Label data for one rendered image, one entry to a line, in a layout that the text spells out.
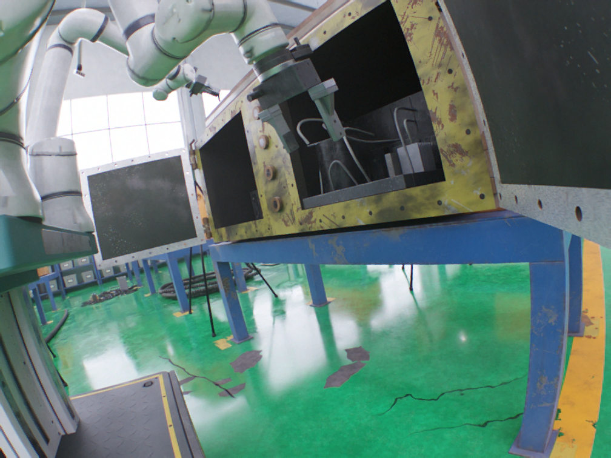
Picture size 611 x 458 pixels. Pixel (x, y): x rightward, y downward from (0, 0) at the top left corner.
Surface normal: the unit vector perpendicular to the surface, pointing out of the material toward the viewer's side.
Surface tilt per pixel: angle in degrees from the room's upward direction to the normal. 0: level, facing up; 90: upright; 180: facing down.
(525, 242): 90
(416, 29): 90
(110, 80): 90
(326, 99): 113
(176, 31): 121
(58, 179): 90
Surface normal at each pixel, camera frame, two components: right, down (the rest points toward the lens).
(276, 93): -0.64, 0.58
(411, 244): -0.77, 0.22
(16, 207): 0.98, -0.20
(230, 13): 0.87, 0.46
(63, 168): 0.89, -0.18
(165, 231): 0.40, -0.03
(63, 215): 0.65, -0.48
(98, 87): 0.62, -0.08
